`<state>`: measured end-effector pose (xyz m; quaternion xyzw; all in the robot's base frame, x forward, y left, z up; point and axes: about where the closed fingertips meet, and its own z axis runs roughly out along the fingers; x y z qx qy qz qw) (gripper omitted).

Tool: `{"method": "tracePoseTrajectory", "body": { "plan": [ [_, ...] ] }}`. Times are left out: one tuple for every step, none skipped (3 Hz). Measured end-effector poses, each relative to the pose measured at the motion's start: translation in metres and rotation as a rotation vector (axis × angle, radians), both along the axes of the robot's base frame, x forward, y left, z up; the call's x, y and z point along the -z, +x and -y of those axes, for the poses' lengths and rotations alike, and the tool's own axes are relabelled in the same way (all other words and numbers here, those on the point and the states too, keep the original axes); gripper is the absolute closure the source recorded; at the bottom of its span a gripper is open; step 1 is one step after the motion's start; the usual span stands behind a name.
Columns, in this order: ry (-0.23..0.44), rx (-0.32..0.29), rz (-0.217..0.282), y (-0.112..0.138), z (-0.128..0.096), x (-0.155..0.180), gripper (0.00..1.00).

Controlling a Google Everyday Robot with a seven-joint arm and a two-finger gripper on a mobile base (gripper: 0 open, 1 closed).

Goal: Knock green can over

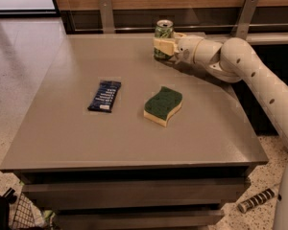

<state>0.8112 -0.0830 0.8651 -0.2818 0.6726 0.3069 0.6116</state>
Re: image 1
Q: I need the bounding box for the grey drawer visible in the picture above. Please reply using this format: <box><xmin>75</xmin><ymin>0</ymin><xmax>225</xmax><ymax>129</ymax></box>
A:
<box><xmin>23</xmin><ymin>177</ymin><xmax>251</xmax><ymax>210</ymax></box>
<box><xmin>55</xmin><ymin>210</ymin><xmax>224</xmax><ymax>230</ymax></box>

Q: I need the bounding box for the dark blue snack packet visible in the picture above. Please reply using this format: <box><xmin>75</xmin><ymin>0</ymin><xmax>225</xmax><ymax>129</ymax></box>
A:
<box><xmin>87</xmin><ymin>80</ymin><xmax>121</xmax><ymax>113</ymax></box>

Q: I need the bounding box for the upper grey drawer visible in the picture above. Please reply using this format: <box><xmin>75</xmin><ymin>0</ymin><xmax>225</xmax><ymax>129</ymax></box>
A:
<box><xmin>23</xmin><ymin>177</ymin><xmax>251</xmax><ymax>210</ymax></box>

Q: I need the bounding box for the black white striped handle tool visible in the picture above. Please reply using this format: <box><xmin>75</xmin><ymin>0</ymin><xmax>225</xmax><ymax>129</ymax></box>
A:
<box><xmin>237</xmin><ymin>185</ymin><xmax>278</xmax><ymax>214</ymax></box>

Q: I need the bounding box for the wire mesh basket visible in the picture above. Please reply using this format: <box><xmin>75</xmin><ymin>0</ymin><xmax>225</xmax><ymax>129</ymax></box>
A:
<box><xmin>11</xmin><ymin>194</ymin><xmax>36</xmax><ymax>230</ymax></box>

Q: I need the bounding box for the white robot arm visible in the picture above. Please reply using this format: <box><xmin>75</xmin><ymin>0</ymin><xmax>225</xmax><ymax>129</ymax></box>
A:
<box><xmin>154</xmin><ymin>33</ymin><xmax>288</xmax><ymax>230</ymax></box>

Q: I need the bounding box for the green soda can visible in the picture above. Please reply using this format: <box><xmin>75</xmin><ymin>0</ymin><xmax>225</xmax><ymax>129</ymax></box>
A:
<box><xmin>154</xmin><ymin>19</ymin><xmax>174</xmax><ymax>60</ymax></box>

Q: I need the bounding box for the green and yellow sponge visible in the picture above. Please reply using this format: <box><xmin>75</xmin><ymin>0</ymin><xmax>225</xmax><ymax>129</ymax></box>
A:
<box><xmin>144</xmin><ymin>86</ymin><xmax>182</xmax><ymax>127</ymax></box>

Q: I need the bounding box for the metal rail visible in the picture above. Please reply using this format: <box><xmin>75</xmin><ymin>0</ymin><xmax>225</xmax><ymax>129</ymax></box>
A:
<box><xmin>74</xmin><ymin>23</ymin><xmax>288</xmax><ymax>34</ymax></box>

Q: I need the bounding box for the lower grey drawer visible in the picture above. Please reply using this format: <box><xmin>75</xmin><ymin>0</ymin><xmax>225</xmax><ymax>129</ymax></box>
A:
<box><xmin>55</xmin><ymin>210</ymin><xmax>224</xmax><ymax>230</ymax></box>

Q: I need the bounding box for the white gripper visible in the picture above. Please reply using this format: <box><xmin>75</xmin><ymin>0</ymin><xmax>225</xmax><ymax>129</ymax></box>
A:
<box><xmin>154</xmin><ymin>32</ymin><xmax>223</xmax><ymax>65</ymax></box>

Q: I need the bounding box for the black object bottom left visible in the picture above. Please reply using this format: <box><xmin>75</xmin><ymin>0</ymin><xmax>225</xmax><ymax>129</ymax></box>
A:
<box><xmin>0</xmin><ymin>188</ymin><xmax>17</xmax><ymax>230</ymax></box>

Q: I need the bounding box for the left metal bracket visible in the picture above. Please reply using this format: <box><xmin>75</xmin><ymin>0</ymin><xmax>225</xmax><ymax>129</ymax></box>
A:
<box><xmin>98</xmin><ymin>0</ymin><xmax>115</xmax><ymax>34</ymax></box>

